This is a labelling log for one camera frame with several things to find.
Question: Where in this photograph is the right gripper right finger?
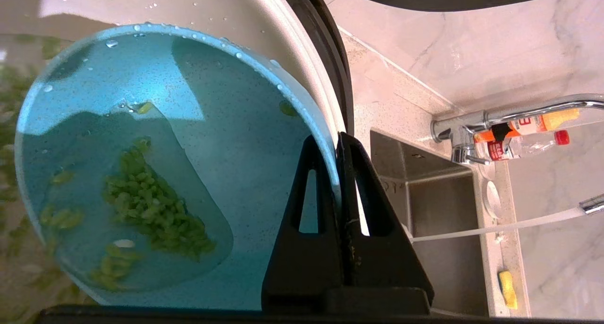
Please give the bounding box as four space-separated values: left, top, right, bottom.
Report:
336 132 435 315

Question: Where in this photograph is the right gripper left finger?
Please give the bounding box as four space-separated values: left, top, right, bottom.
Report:
261 135 351 314

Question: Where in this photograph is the teal plastic bowl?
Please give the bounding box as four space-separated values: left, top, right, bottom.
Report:
14 24 342 312

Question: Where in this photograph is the stainless steel sink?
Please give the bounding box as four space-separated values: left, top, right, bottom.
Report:
369 129 502 317

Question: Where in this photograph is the yellow sponge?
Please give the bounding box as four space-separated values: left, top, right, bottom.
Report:
498 269 519 310

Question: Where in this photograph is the white round dish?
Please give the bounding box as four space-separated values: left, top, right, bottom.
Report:
485 180 503 219

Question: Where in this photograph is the chrome faucet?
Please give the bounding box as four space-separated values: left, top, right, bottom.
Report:
430 94 604 216

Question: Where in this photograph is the clear bottle red cap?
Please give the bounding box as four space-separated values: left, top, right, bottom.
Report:
486 130 570 162

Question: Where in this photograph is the red label bottle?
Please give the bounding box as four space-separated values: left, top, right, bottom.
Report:
474 108 581 143

